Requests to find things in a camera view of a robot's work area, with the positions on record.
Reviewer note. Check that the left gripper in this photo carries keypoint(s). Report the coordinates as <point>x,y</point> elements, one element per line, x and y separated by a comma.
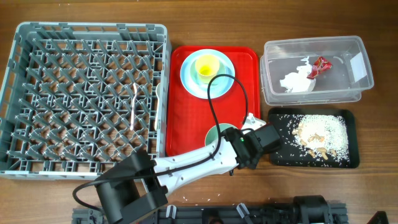
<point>254,166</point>

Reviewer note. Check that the rice and food scraps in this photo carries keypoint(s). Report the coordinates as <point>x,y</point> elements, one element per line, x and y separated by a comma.
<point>319,136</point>

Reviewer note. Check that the white napkin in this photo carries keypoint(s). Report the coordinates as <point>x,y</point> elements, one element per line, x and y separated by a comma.
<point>296,82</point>

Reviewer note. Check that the white plastic spoon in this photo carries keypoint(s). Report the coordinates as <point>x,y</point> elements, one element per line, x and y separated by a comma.
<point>157,114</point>

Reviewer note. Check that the red snack wrapper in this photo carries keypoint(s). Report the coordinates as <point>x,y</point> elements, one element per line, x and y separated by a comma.
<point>321,65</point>

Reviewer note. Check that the white plastic fork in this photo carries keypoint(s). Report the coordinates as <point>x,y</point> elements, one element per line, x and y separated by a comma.
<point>133,103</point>

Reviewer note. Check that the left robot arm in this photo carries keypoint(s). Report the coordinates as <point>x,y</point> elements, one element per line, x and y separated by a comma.
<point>139,185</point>

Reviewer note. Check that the black waste tray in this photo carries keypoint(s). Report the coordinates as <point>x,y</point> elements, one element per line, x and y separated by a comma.
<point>291,154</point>

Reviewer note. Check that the grey dishwasher rack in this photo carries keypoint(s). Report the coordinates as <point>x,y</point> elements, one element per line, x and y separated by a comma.
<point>66,98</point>

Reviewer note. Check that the red plastic tray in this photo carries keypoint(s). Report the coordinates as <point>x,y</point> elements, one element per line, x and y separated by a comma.
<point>189,118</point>

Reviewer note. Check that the yellow plastic cup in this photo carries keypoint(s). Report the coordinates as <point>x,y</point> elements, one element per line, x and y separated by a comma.
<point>207,67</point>

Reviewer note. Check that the clear plastic bin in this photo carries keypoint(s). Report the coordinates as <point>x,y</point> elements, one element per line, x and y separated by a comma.
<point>349,76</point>

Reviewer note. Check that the light blue plate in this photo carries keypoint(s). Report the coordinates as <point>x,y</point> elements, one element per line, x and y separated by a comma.
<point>186,67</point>

